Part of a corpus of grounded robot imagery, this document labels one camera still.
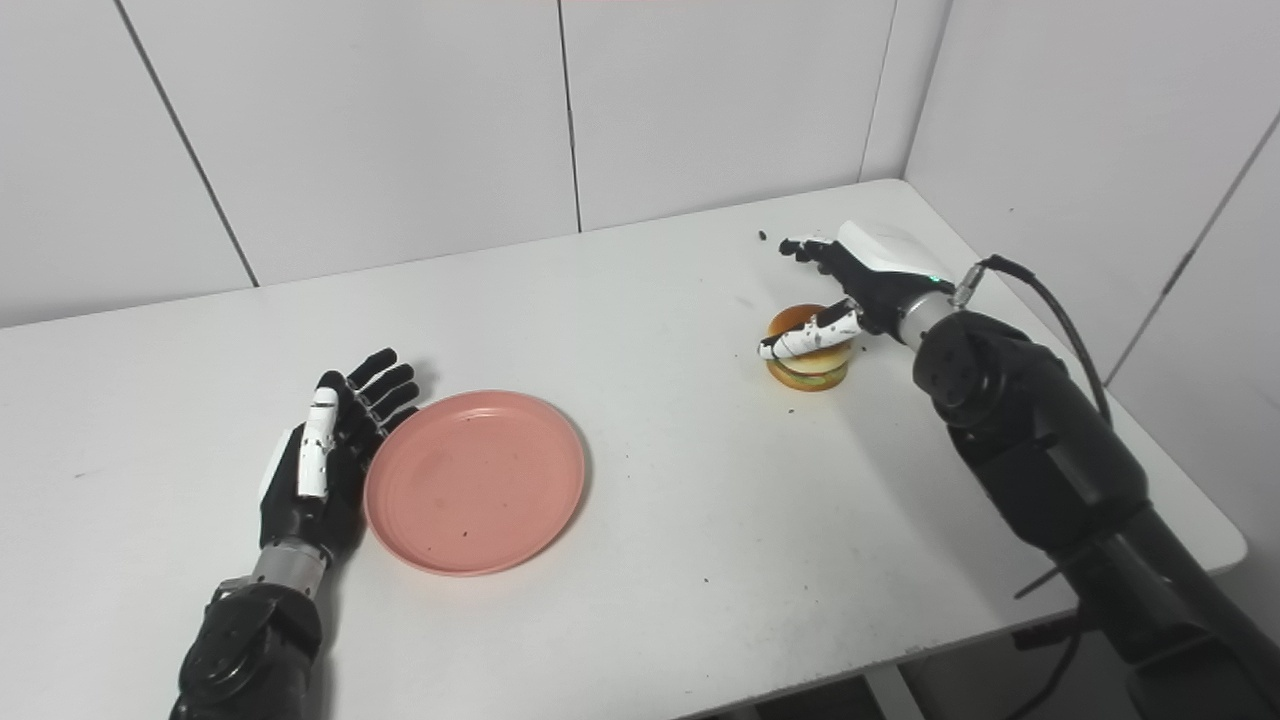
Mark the toy hamburger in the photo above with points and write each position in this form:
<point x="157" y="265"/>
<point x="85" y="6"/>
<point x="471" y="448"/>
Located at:
<point x="815" y="368"/>

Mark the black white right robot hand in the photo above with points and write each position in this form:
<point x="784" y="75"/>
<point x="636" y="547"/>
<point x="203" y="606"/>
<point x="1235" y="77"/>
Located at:
<point x="880" y="275"/>

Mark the white table leg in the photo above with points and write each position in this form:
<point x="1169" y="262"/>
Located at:
<point x="895" y="695"/>

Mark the pink round plate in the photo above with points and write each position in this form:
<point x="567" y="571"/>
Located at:
<point x="475" y="480"/>

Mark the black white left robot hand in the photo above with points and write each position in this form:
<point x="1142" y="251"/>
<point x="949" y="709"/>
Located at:
<point x="340" y="490"/>

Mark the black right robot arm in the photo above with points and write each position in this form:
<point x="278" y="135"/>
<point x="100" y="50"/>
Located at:
<point x="1040" y="440"/>

